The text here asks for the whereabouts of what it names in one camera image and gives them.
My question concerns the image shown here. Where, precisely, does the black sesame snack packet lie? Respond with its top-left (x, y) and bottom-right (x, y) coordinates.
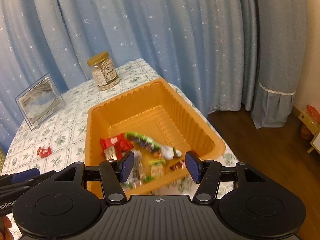
top-left (123, 149), bottom-right (145, 190)

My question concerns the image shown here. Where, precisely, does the large red snack packet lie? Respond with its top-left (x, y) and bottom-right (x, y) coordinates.
top-left (103, 145), bottom-right (118, 160)

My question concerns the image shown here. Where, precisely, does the dark red green candy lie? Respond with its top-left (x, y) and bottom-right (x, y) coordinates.
top-left (170, 160), bottom-right (185, 171)

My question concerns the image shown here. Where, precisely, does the red white snack packet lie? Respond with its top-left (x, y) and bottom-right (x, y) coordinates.
top-left (100, 133), bottom-right (134, 159)

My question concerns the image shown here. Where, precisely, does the yellow candy packet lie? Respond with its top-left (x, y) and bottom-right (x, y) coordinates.
top-left (149, 158), bottom-right (166, 178)

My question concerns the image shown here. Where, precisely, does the green white snack packet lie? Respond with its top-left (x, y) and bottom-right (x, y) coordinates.
top-left (124, 132), bottom-right (182, 160)

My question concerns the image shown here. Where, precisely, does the person left hand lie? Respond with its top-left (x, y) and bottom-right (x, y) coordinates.
top-left (0, 216), bottom-right (14, 240)

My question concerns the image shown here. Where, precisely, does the long red candy packet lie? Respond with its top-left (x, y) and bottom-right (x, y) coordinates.
top-left (36, 146), bottom-right (52, 158)

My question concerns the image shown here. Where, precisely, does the green floral tablecloth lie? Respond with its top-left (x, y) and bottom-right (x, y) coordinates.
top-left (0, 58), bottom-right (239, 240)

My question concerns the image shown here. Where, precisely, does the orange plastic tray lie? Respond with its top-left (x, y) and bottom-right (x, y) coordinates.
top-left (84, 77), bottom-right (226, 199)

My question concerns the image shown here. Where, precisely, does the clear nut jar gold lid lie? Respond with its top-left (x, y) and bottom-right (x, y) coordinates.
top-left (87, 51), bottom-right (120, 90)

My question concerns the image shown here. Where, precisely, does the small yellow white cabinet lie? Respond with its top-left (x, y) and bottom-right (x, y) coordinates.
top-left (292, 105), bottom-right (319, 154)

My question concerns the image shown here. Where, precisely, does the blue star curtain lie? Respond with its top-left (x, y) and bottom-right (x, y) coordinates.
top-left (1, 0), bottom-right (244, 148)

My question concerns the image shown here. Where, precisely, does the grey blue lace curtain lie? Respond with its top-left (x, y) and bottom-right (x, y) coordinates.
top-left (240, 0), bottom-right (308, 129)

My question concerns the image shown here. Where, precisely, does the sand art picture frame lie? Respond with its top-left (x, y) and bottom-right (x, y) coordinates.
top-left (15, 73), bottom-right (65, 131)

